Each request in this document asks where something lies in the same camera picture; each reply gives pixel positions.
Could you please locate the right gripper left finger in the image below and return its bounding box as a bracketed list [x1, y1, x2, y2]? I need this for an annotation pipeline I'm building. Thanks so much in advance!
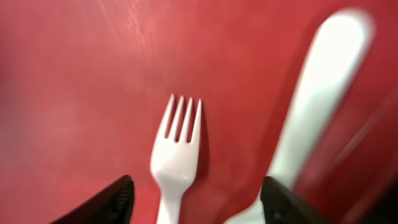
[52, 175, 134, 224]

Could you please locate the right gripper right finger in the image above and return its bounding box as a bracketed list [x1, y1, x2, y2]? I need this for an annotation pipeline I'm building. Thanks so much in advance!
[260, 176, 333, 224]

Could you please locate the white plastic fork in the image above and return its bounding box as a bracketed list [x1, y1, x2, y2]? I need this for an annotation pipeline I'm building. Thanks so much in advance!
[150, 95, 202, 224]

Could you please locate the white plastic spoon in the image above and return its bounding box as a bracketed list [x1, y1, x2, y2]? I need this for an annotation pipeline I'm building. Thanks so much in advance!
[223, 7, 376, 224]

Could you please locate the red serving tray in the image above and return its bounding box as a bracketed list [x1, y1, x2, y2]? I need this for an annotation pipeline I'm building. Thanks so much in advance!
[1, 0, 397, 223]

